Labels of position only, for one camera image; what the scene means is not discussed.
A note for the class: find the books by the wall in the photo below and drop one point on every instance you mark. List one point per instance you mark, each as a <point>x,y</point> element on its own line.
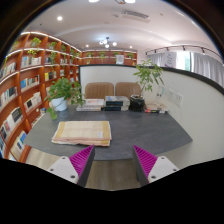
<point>156,108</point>

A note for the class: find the white curtain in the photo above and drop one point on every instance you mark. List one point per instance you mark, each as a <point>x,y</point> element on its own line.
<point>192,62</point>

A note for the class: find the brown chair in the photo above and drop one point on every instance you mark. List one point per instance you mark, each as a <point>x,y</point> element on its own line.
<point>99,90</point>
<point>127,89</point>

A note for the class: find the green plant in white pot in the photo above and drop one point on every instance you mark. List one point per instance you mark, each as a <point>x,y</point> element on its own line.
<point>62,90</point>

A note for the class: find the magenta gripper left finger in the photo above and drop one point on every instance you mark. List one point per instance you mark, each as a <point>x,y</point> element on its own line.
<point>75,168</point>

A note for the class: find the ceiling light cluster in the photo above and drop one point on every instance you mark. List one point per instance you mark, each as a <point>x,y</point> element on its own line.
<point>107,43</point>

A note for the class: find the white wall socket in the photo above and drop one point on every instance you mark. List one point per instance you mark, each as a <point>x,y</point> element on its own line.
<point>178,99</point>

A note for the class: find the left stack of books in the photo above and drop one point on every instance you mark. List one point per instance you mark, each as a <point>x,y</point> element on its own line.
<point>91,105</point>

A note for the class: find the right brown chair back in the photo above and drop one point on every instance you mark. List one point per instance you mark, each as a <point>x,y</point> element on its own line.
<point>127,89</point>

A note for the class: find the orange wooden bookshelf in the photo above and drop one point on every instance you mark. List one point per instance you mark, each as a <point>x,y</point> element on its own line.
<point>34,61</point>

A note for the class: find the tall plant in black pot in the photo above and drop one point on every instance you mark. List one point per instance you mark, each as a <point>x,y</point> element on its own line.
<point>147,74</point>

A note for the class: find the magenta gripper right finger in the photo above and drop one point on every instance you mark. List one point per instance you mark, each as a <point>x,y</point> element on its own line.
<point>149,167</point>

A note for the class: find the folded beige yellow towel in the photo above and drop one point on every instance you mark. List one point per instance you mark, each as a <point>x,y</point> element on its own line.
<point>96,133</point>

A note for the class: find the right stack of books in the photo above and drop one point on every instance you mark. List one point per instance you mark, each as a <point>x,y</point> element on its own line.
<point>116,103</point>

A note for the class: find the stack of books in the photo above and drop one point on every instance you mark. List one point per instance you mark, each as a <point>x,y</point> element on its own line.
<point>91,105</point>
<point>116,103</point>

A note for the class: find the left brown chair back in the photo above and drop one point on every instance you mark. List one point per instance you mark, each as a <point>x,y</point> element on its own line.
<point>99,90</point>

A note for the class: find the white sign on shelf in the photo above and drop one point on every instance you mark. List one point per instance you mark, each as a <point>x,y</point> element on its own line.
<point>120,59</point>

